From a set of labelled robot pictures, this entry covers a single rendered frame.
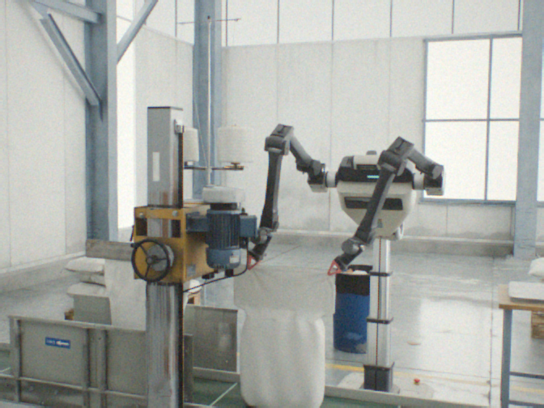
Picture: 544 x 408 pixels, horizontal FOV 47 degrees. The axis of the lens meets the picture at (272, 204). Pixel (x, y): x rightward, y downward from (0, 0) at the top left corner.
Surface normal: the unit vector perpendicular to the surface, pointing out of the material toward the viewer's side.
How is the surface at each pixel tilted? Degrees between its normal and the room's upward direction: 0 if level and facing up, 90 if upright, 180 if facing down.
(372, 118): 90
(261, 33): 90
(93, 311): 90
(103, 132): 90
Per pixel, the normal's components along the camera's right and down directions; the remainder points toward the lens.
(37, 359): -0.33, 0.07
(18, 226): 0.94, 0.04
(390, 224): -0.29, 0.69
